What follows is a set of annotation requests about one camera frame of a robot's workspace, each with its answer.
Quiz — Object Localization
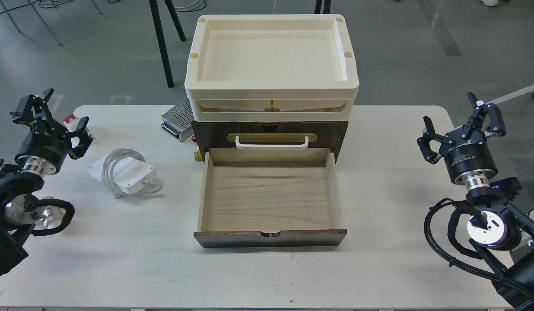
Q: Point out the white cable on floor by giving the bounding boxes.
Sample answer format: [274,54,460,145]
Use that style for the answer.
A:
[161,0,207,13]

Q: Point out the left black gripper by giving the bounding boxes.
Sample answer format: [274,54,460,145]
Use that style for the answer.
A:
[10,89,93,175]

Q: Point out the brass fitting beside cabinet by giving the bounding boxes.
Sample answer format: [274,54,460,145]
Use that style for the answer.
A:
[194,147,204,162]

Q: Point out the metal mesh power supply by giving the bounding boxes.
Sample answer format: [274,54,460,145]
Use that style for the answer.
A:
[162,97,194,143]

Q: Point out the white charger with cable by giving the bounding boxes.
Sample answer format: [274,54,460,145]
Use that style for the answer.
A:
[88,148,163,198]

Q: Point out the black table leg left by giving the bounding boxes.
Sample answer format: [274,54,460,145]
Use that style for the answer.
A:
[148,0,186,88]

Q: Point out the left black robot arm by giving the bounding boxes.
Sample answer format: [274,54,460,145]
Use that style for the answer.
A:
[0,88,93,276]

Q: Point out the white drawer handle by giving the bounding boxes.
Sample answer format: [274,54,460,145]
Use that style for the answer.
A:
[235,136,310,151]

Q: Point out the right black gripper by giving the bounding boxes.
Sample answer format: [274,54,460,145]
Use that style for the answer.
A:
[416,92,507,185]

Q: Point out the black table leg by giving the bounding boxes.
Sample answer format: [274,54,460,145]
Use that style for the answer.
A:
[148,0,186,88]
[314,0,332,14]

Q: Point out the dark wooden cabinet body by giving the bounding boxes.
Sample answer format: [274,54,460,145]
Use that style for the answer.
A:
[191,121,349,158]

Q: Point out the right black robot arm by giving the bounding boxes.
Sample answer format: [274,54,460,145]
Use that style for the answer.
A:
[417,92,534,311]

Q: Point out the metal valve white cap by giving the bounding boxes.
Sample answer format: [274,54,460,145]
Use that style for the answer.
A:
[35,205,65,230]

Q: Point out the grey chair legs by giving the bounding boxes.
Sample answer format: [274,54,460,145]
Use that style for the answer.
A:
[0,0,102,46]

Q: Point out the black table leg right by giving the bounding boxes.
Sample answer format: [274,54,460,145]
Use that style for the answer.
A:
[314,0,332,14]

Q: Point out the red white small block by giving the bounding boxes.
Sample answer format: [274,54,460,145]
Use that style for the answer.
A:
[62,114,80,131]

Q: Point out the open wooden drawer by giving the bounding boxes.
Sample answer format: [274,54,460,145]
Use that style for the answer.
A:
[194,148,347,248]

